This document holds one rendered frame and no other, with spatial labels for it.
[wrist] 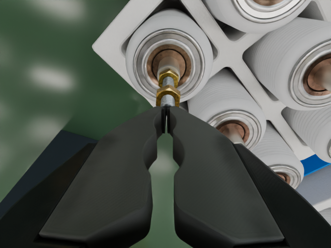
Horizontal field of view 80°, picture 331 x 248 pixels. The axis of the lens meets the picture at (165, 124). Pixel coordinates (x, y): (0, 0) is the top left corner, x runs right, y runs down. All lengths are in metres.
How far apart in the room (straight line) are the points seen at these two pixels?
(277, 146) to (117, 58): 0.27
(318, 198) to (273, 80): 0.37
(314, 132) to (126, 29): 0.29
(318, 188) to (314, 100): 0.34
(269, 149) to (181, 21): 0.22
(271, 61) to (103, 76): 0.37
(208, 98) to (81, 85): 0.36
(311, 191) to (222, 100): 0.40
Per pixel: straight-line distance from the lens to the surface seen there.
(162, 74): 0.18
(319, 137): 0.33
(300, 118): 0.36
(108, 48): 0.30
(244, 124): 0.26
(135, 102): 0.52
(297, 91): 0.27
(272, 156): 0.32
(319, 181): 0.60
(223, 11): 0.22
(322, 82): 0.26
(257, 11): 0.22
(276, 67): 0.26
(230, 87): 0.28
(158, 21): 0.22
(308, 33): 0.26
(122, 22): 0.29
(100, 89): 0.53
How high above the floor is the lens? 0.46
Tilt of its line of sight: 57 degrees down
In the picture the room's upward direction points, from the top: 177 degrees counter-clockwise
